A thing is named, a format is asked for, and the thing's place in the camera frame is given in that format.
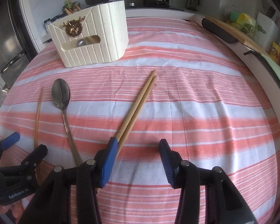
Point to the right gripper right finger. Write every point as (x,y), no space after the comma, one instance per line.
(171,162)

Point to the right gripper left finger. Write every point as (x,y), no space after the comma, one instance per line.
(105,159)

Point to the wooden chopstick pair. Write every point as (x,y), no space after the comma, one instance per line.
(134,106)
(135,116)

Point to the silver metal spoon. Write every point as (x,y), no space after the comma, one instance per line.
(81,42)

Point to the cream plastic utensil box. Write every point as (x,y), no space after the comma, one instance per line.
(103,26)

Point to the left hand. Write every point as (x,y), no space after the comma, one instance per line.
(16,209)

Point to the pink striped tablecloth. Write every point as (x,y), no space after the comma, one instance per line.
(205,102)

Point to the grey refrigerator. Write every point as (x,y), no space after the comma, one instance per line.
(16,47)

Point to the green cutting board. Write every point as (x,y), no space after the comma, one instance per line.
(270,66)

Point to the wooden cutting board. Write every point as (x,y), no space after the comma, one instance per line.
(230,34)

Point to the yellow packet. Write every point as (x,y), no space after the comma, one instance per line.
(275,53)

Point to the sauce bottles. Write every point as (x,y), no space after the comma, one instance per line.
(70,4)

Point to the bag of vegetables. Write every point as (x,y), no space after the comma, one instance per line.
(241,21)

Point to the black gas hob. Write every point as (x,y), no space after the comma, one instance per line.
(151,4)

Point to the dark glass jar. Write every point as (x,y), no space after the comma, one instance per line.
(193,4)

